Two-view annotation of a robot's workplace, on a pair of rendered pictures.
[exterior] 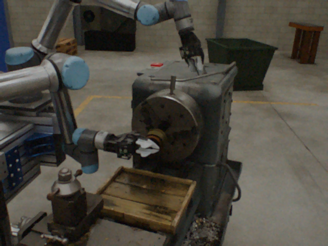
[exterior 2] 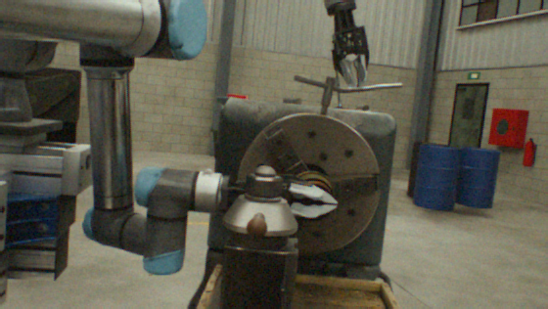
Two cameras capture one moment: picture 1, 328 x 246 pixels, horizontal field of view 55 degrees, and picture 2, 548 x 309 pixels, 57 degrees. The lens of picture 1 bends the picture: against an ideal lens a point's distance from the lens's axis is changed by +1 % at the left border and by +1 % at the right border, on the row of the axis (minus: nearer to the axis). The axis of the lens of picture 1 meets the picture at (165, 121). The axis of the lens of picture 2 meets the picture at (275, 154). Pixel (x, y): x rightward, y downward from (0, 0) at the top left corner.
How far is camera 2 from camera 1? 0.62 m
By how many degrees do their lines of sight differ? 24
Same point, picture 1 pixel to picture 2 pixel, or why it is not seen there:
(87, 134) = (175, 177)
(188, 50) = (348, 39)
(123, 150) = not seen: hidden behind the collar
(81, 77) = (197, 33)
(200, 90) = (359, 119)
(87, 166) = (166, 254)
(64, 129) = (110, 172)
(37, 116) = (23, 154)
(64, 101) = (122, 104)
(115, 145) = not seen: hidden behind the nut
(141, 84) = (242, 110)
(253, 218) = not seen: outside the picture
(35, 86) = (116, 21)
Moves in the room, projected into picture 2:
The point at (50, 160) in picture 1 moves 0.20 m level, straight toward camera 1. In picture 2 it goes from (37, 264) to (71, 300)
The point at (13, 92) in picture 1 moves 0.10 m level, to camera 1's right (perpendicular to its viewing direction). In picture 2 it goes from (76, 16) to (157, 26)
